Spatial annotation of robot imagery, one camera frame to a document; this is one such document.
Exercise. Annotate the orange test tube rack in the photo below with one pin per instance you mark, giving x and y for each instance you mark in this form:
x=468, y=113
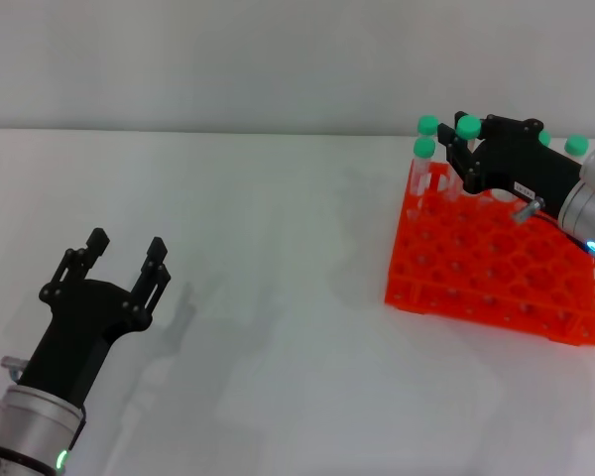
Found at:
x=476, y=307

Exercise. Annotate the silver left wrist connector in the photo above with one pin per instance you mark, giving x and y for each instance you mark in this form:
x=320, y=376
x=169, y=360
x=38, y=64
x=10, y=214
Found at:
x=11, y=366

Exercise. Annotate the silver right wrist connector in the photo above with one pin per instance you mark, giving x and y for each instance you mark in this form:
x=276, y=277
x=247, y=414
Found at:
x=528, y=208

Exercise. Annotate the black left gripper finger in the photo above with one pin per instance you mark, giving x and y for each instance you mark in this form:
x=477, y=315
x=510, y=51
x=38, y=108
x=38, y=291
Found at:
x=151, y=273
x=84, y=255

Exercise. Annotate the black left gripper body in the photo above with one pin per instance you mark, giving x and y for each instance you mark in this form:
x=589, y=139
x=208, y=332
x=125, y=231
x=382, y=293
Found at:
x=86, y=317

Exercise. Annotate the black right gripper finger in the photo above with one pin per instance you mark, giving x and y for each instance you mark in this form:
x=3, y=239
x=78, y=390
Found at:
x=458, y=158
x=482, y=125

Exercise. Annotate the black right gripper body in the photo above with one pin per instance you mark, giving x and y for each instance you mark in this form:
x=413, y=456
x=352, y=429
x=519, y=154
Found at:
x=520, y=158

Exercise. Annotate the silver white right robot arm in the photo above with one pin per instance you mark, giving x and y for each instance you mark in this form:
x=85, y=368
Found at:
x=592, y=198

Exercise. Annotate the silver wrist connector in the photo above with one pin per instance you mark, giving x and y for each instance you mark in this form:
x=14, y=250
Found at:
x=528, y=208
x=11, y=366

